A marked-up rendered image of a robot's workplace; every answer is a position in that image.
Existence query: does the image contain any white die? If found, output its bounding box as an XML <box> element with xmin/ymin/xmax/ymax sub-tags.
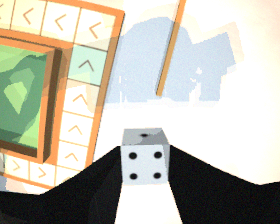
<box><xmin>121</xmin><ymin>127</ymin><xmax>170</xmax><ymax>186</ymax></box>

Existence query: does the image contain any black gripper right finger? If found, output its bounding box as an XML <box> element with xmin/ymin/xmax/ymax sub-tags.
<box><xmin>167</xmin><ymin>144</ymin><xmax>280</xmax><ymax>224</ymax></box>

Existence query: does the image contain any wooden board with ring of arrow squares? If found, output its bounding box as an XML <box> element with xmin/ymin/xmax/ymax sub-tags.
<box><xmin>0</xmin><ymin>0</ymin><xmax>125</xmax><ymax>189</ymax></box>

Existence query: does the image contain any orange thin rod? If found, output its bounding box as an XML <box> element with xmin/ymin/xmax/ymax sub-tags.
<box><xmin>156</xmin><ymin>0</ymin><xmax>186</xmax><ymax>96</ymax></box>

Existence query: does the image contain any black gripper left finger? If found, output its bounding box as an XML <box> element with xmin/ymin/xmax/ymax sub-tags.
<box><xmin>0</xmin><ymin>146</ymin><xmax>122</xmax><ymax>224</ymax></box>

